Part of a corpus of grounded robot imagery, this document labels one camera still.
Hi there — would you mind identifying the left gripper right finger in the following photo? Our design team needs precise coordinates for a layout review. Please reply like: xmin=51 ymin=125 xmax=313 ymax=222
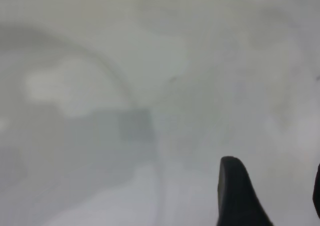
xmin=312 ymin=162 xmax=320 ymax=212

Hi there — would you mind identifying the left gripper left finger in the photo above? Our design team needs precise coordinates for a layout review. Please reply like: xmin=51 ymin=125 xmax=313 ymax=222
xmin=216 ymin=156 xmax=275 ymax=226

